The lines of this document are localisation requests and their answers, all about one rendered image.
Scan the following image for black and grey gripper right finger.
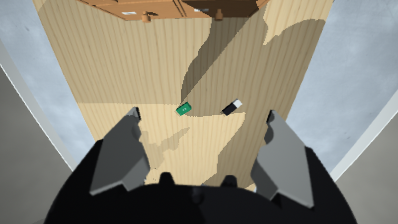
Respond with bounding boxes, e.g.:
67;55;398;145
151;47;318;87
250;110;358;224

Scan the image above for brown wooden chest of drawers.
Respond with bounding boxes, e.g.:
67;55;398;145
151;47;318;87
76;0;270;21

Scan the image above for brown wooden drawer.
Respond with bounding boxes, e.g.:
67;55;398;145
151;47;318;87
97;0;183;23
179;0;265;21
82;0;132;5

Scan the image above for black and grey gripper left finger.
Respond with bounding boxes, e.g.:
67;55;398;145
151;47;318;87
44;107;150;224

